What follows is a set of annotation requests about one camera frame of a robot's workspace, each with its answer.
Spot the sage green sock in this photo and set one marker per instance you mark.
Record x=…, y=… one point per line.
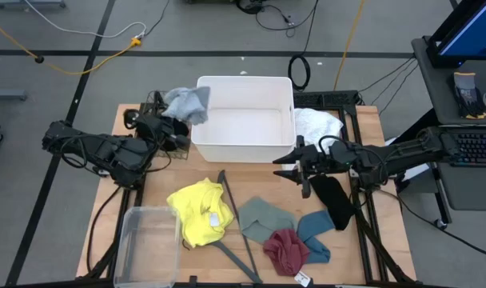
x=263, y=218

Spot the black keyboard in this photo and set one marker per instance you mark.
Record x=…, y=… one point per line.
x=479, y=148

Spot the light grey-blue cloth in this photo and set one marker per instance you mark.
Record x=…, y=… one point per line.
x=187, y=104

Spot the maroon cloth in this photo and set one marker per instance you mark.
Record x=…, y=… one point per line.
x=285, y=250

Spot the blue sock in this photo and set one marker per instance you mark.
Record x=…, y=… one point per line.
x=315, y=226

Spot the yellow shirt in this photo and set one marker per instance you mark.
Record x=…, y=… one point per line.
x=199, y=212

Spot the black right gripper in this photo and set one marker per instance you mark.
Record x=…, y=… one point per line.
x=323, y=160

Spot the black sock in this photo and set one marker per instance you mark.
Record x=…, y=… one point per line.
x=333, y=200

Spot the grey yellow work glove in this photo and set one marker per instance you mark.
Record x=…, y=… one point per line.
x=467, y=96

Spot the grey furniture foot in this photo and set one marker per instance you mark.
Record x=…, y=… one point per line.
x=7, y=94
x=27, y=3

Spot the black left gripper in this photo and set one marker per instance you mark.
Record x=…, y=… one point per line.
x=167, y=134

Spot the grey clothes hanger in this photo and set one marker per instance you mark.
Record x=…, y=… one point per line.
x=239, y=262

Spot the white sheet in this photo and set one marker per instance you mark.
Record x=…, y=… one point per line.
x=417, y=171

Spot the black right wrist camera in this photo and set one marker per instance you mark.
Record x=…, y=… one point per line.
x=300, y=142

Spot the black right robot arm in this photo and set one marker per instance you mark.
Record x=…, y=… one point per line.
x=395, y=158

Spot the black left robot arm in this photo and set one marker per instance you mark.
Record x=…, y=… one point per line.
x=119, y=154

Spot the white perforated plastic basket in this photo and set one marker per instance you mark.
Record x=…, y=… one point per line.
x=243, y=132

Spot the grey desk cart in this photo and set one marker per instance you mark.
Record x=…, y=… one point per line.
x=447, y=100

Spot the computer monitor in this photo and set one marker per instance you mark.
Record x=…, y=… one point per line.
x=471, y=32

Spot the white crumpled cloth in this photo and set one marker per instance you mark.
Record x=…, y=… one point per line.
x=317, y=124

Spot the clear plastic bin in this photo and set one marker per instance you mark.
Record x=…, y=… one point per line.
x=147, y=248

